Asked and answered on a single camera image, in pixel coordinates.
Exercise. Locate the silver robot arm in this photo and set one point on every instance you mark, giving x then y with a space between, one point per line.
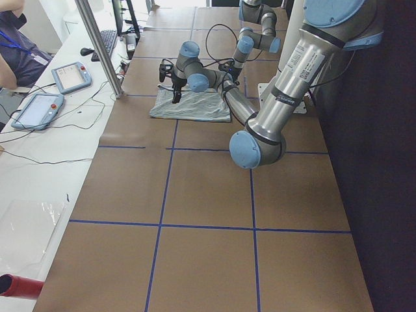
327 27
256 32

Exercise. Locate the black computer mouse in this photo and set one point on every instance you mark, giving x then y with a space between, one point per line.
86 51

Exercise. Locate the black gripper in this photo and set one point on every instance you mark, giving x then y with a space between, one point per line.
177 83
234 77

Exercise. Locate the seated person dark shirt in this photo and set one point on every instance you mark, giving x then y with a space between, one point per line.
22 62

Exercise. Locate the red cylinder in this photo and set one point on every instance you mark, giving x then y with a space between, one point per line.
20 287

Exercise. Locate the aluminium frame post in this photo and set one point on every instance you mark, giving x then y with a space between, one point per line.
93 31

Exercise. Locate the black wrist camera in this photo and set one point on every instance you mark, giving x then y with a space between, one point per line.
165 71
226 67

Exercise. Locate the near blue teach pendant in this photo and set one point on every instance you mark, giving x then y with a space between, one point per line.
39 112

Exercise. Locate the black computer keyboard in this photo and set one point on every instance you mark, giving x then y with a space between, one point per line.
109 38

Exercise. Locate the navy white striped polo shirt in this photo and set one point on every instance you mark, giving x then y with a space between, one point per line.
206 106

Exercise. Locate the black monitor stand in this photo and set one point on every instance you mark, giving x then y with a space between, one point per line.
125 19

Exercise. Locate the clear plastic bag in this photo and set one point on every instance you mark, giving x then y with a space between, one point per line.
27 228

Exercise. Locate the blue teach pendant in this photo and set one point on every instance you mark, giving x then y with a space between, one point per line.
39 112
71 77

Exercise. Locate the far blue teach pendant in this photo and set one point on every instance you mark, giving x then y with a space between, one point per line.
71 77

